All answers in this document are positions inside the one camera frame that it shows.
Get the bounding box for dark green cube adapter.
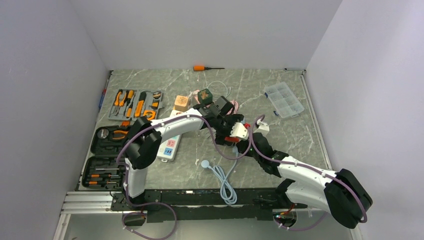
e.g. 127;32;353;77
197;88;213;106

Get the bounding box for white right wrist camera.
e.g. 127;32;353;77
253;119;270;137

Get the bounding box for white long power strip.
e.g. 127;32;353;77
156;135;181;163

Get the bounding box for orange handled screwdriver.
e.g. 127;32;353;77
192;65;225;72

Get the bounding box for orange utility knife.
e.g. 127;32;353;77
134;100;145;118

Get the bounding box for orange tape measure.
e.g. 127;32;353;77
143;110;157;121

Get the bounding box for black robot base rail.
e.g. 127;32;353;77
110;188;307;223

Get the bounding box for grey tool tray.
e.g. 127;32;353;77
108;88;164;122

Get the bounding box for orange handled pliers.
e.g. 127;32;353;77
111;89;135;118

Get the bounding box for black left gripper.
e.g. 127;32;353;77
213;115;244;148

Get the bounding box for black open tool case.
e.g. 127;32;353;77
80;125;131;191

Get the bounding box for orange pliers in case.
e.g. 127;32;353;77
110;130;128;141

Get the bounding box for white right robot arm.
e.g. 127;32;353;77
236;133;373;229

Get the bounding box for light blue power cable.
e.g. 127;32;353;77
200;147;239;206

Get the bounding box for orange wooden cube adapter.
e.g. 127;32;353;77
173;95;190;112

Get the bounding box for clear plastic screw organizer box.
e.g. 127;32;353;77
263;82;305;119

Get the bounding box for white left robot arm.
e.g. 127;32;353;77
118;96;249;210

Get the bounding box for red cube socket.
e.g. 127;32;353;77
224;136;240;143

